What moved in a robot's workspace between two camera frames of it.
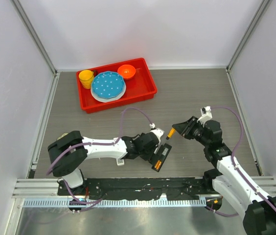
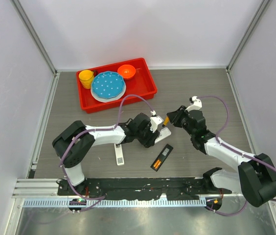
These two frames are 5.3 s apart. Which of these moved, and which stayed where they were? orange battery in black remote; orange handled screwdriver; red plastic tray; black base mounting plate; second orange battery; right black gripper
Moved: right black gripper; orange handled screwdriver
Stayed: second orange battery; orange battery in black remote; red plastic tray; black base mounting plate
